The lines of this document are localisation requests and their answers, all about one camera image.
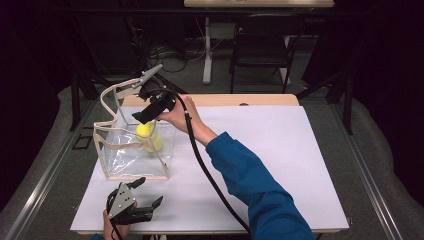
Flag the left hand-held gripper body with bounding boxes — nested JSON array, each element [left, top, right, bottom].
[[106, 182, 155, 225]]

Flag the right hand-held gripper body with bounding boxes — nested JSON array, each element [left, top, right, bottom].
[[132, 63, 177, 121]]

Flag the black folding chair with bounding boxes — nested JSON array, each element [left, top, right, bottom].
[[229, 13, 306, 95]]

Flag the hand-held gripper cable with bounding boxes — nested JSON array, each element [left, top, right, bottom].
[[144, 87, 254, 234], [105, 191, 126, 240]]

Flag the black metal stand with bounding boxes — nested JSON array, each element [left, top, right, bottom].
[[295, 66, 354, 136], [68, 19, 101, 132]]

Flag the white table sheet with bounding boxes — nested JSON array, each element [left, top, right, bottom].
[[70, 105, 350, 233]]

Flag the left hand-held gripper cable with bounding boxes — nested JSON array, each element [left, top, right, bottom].
[[105, 191, 126, 240]]

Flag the metal floor rail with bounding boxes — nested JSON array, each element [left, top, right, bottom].
[[328, 101, 404, 240], [4, 99, 98, 240]]

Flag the white-legged desk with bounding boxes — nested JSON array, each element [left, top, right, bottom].
[[183, 0, 335, 85]]

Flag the person's right hand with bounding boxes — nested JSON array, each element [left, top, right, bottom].
[[155, 94, 205, 135]]

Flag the tangle of floor cables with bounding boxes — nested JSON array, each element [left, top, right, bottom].
[[146, 39, 208, 74]]

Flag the transparent bag with beige trim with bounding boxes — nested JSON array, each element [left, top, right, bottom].
[[93, 77, 179, 181]]

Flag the right hand-held gripper cable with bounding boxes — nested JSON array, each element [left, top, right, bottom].
[[144, 87, 254, 234]]

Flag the person's left hand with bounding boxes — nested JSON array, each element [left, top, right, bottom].
[[102, 203, 131, 240]]

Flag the yellow tennis ball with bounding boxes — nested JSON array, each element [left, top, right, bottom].
[[144, 133, 164, 154], [135, 121, 157, 144]]

